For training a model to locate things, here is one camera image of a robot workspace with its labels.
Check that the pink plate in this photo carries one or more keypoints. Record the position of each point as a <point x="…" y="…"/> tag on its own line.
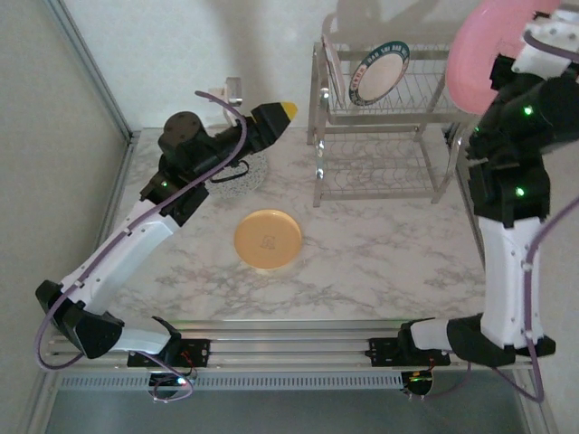
<point x="470" y="68"/>

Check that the speckled white plate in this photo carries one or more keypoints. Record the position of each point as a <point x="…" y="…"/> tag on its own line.
<point x="251" y="176"/>

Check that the white plate green rim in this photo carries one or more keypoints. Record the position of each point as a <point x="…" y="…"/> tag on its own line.
<point x="377" y="74"/>

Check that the orange plate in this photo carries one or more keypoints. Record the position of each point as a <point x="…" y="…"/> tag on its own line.
<point x="267" y="239"/>

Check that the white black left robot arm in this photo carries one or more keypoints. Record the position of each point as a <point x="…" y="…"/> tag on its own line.
<point x="122" y="248"/>

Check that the small controller board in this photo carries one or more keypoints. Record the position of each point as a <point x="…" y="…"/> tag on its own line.
<point x="174" y="384"/>
<point x="418" y="384"/>

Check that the aluminium frame post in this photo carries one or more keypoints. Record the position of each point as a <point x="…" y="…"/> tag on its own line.
<point x="86" y="68"/>

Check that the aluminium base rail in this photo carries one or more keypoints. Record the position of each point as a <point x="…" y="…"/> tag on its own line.
<point x="289" y="343"/>

